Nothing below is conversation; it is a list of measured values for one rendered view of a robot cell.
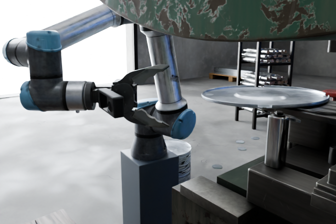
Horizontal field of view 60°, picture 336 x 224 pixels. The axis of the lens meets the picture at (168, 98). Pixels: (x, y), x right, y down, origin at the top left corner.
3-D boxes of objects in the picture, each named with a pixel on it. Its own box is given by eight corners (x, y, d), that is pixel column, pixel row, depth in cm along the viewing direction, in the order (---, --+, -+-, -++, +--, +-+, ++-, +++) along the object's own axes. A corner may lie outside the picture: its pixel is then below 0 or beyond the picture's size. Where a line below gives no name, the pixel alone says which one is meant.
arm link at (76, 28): (123, -14, 105) (-11, 37, 76) (144, -17, 98) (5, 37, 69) (132, 17, 111) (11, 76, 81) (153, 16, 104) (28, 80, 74)
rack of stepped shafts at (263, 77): (256, 130, 291) (262, 33, 271) (231, 119, 333) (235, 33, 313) (290, 126, 305) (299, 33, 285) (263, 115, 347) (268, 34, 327)
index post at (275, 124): (262, 164, 51) (266, 111, 49) (272, 160, 53) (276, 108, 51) (277, 170, 49) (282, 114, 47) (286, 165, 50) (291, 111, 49)
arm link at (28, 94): (15, 79, 66) (19, 115, 68) (63, 79, 66) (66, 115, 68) (30, 75, 74) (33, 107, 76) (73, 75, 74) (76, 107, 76)
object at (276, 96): (209, 87, 88) (209, 84, 88) (313, 88, 81) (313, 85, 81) (192, 106, 61) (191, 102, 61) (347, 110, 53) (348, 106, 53)
